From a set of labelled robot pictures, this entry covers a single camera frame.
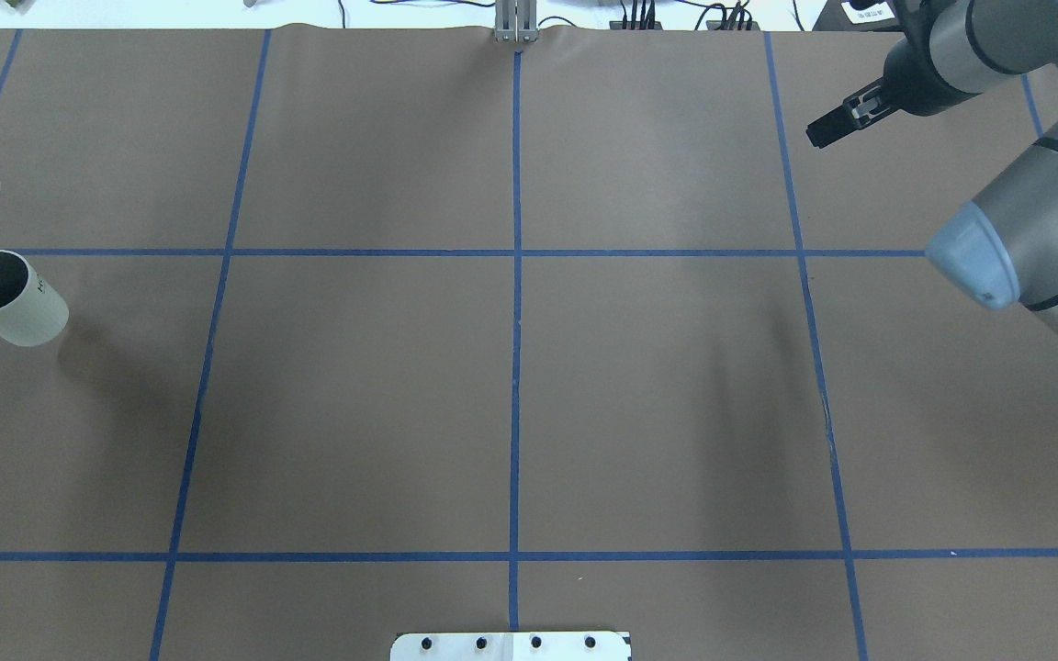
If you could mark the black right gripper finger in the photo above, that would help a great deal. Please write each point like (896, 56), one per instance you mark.
(856, 112)

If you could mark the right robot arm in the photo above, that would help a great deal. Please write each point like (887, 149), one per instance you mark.
(1000, 248)

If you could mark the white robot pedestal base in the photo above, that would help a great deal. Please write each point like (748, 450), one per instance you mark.
(541, 645)

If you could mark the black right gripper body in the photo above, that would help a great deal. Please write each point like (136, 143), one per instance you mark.
(907, 81)

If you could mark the aluminium frame post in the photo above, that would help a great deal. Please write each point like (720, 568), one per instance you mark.
(516, 21)

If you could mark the white cup with handle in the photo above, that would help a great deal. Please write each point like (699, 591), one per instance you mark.
(32, 312)

